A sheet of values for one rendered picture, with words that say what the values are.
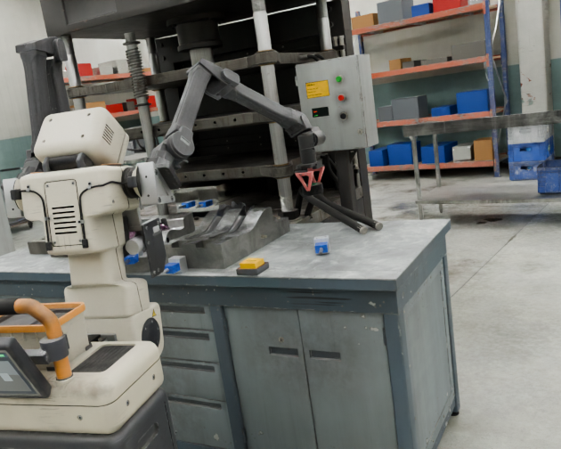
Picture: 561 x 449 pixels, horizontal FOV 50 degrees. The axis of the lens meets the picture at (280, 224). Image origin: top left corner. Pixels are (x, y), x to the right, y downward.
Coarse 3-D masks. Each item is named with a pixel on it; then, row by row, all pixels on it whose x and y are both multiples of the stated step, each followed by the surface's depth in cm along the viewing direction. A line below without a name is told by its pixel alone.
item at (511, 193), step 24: (456, 120) 500; (480, 120) 489; (504, 120) 480; (528, 120) 470; (552, 120) 461; (432, 192) 565; (456, 192) 551; (480, 192) 538; (504, 192) 524; (528, 192) 511
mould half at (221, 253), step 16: (240, 208) 239; (256, 208) 233; (208, 224) 235; (224, 224) 231; (240, 224) 227; (256, 224) 225; (272, 224) 236; (288, 224) 247; (176, 240) 220; (192, 240) 216; (208, 240) 212; (224, 240) 208; (240, 240) 215; (256, 240) 225; (272, 240) 235; (192, 256) 211; (208, 256) 208; (224, 256) 206; (240, 256) 215
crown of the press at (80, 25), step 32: (64, 0) 301; (96, 0) 292; (128, 0) 282; (160, 0) 274; (192, 0) 266; (224, 0) 276; (288, 0) 303; (64, 32) 305; (96, 32) 317; (128, 32) 334; (160, 32) 354; (192, 32) 307; (192, 64) 318
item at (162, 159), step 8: (152, 152) 166; (160, 152) 165; (152, 160) 162; (160, 160) 162; (168, 160) 165; (160, 168) 159; (168, 168) 158; (168, 176) 161; (176, 176) 162; (168, 184) 164; (176, 184) 163
